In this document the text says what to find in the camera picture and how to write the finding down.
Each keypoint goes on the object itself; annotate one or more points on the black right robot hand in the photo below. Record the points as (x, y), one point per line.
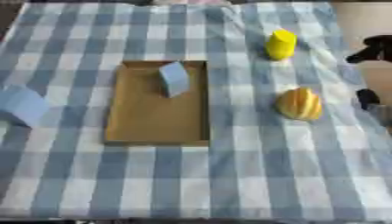
(375, 49)

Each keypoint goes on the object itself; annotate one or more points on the tan cardboard box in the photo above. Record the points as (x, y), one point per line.
(153, 119)

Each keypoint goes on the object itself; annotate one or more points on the orange ribbed toy fruit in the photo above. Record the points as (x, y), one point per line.
(299, 104)

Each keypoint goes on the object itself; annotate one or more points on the yellow cylinder block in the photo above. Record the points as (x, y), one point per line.
(281, 44)

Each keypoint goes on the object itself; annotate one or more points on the small light blue block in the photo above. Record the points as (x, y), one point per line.
(175, 79)

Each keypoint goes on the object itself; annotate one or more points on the large light blue block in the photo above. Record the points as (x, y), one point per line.
(21, 105)

